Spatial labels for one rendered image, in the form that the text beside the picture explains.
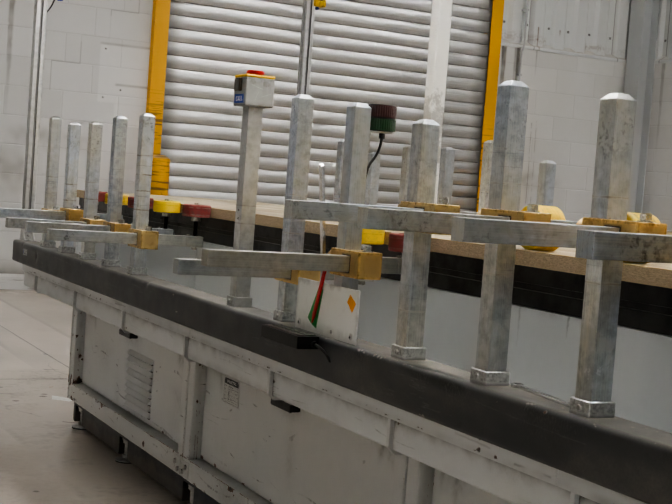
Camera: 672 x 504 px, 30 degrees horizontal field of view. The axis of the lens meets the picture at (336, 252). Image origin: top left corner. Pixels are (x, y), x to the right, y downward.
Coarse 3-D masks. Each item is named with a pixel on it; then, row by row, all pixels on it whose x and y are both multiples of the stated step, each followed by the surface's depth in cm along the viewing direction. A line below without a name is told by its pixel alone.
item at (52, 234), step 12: (48, 228) 335; (60, 240) 334; (72, 240) 335; (84, 240) 337; (96, 240) 338; (108, 240) 340; (120, 240) 341; (132, 240) 343; (168, 240) 347; (180, 240) 349; (192, 240) 350
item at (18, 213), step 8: (0, 208) 400; (8, 208) 401; (16, 208) 405; (0, 216) 400; (8, 216) 401; (16, 216) 403; (24, 216) 404; (32, 216) 405; (40, 216) 406; (48, 216) 407; (56, 216) 408; (64, 216) 410; (104, 216) 416
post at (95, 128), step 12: (96, 132) 390; (96, 144) 391; (96, 156) 391; (96, 168) 391; (96, 180) 392; (96, 192) 392; (84, 204) 393; (96, 204) 392; (84, 216) 393; (84, 252) 392
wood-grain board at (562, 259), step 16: (80, 192) 473; (224, 208) 357; (256, 208) 387; (272, 208) 404; (256, 224) 324; (272, 224) 315; (336, 224) 286; (384, 240) 264; (432, 240) 247; (448, 240) 242; (464, 256) 237; (480, 256) 232; (528, 256) 218; (544, 256) 214; (560, 256) 210; (576, 272) 206; (624, 272) 196; (640, 272) 193; (656, 272) 189
